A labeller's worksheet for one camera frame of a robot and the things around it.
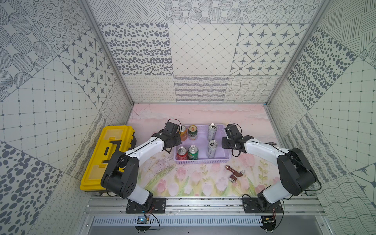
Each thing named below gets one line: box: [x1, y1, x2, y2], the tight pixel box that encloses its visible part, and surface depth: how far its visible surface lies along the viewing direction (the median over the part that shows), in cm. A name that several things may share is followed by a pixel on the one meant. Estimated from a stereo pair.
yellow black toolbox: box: [79, 125, 137, 193], surface depth 81 cm
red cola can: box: [175, 145, 188, 161], surface depth 84 cm
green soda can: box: [188, 144, 199, 161], surface depth 85 cm
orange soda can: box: [180, 124, 188, 141], surface depth 95 cm
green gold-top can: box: [188, 124, 198, 141], surface depth 95 cm
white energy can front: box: [206, 139, 219, 159], surface depth 83 cm
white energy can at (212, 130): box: [207, 122, 218, 141], surface depth 91 cm
